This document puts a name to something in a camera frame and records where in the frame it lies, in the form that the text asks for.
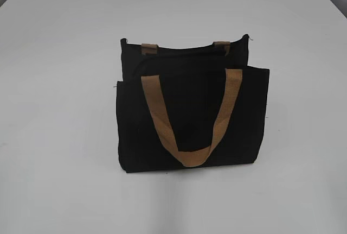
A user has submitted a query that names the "tan bag handle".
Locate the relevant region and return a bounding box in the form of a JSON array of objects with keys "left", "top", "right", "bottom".
[
  {"left": 141, "top": 41, "right": 231, "bottom": 55},
  {"left": 140, "top": 68, "right": 242, "bottom": 168}
]

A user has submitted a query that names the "tan rear bag handle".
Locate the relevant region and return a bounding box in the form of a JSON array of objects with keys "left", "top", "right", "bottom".
[{"left": 141, "top": 41, "right": 231, "bottom": 55}]

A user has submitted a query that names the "black canvas tote bag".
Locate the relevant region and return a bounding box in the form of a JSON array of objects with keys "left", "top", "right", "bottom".
[{"left": 116, "top": 34, "right": 270, "bottom": 173}]

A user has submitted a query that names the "tan front bag handle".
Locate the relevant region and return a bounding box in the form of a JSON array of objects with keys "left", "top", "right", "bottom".
[{"left": 140, "top": 68, "right": 242, "bottom": 168}]

